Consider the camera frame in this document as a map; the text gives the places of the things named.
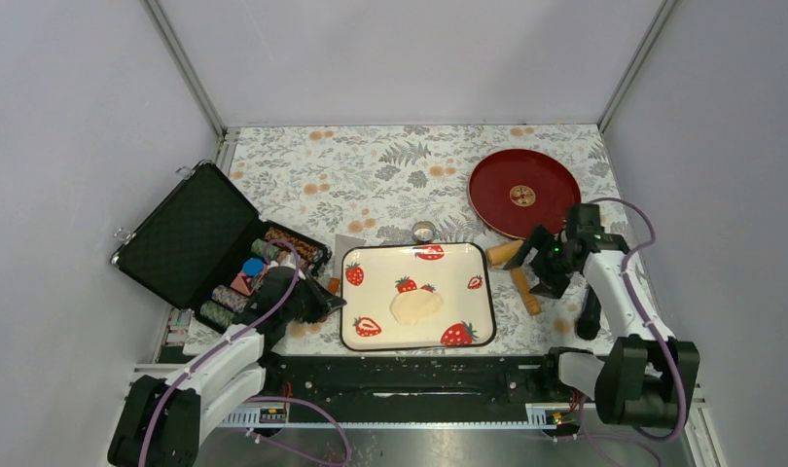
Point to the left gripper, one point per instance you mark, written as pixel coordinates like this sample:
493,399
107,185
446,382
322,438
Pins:
324,302

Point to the black poker chip case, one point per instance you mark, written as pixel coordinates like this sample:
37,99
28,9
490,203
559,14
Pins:
200,236

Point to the blue poker chip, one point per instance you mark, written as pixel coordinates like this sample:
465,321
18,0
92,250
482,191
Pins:
252,267

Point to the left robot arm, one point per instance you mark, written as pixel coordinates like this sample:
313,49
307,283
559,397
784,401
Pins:
165,420

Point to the wooden dough roller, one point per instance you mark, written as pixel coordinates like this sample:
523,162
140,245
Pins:
501,255

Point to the metal ring cutter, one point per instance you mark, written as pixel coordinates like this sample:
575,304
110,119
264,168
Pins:
424,232

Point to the floral tablecloth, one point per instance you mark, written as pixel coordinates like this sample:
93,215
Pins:
375,182

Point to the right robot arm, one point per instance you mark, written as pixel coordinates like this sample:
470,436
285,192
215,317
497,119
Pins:
648,378

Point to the white dough ball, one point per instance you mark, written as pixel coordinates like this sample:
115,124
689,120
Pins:
411,307

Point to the scraper with wooden handle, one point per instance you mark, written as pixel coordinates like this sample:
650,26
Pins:
343,243

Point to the red round lacquer tray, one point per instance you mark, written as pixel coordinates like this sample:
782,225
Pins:
514,191

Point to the strawberry print tray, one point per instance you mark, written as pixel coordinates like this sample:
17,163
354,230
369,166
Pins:
373,275

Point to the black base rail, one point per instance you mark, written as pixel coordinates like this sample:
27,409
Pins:
472,391

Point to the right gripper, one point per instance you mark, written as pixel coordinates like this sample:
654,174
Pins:
551,284

